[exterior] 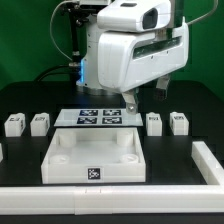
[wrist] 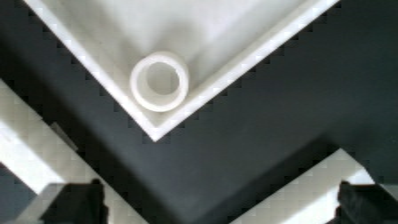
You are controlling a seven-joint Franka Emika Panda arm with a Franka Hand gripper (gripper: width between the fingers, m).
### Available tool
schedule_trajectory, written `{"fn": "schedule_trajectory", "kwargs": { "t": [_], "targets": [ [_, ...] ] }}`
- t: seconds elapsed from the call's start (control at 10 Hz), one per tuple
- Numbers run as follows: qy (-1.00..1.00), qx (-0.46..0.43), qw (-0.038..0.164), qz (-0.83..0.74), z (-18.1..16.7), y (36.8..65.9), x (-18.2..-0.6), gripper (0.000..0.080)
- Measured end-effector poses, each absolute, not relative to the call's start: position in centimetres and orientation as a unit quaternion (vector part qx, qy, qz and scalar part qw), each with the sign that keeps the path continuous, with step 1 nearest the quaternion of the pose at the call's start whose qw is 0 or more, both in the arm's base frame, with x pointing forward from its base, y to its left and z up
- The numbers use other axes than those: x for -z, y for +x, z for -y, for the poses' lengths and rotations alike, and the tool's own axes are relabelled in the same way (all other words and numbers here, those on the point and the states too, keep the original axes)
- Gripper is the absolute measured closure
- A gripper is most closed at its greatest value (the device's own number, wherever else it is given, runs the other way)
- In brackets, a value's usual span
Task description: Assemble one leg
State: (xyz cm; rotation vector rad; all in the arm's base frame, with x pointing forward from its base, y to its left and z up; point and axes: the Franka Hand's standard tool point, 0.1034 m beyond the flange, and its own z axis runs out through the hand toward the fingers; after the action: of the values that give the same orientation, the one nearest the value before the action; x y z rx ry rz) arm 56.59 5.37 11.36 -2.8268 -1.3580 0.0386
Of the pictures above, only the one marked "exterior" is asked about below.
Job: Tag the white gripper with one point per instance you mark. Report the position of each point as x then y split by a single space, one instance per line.
126 61

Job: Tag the white square tabletop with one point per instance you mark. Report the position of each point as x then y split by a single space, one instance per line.
94 155

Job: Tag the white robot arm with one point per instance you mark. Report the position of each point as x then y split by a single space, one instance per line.
95 6

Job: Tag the white marker plate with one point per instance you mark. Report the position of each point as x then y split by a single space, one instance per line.
97 117

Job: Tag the white L-shaped fence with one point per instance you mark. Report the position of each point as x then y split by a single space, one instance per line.
208 198

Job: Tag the white part at left edge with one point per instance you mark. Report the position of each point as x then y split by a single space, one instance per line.
1 153

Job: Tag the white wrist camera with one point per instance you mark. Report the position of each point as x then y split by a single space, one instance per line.
135 15

